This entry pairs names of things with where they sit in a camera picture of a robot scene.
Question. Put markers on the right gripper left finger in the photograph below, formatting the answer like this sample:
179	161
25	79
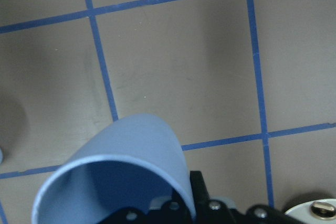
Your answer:
163	209

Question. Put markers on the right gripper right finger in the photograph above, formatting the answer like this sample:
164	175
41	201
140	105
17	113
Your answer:
216	211

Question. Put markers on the blue cup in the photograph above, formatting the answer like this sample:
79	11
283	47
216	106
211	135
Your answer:
130	163

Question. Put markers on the cream toaster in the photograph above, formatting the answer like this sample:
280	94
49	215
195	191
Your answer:
316	211

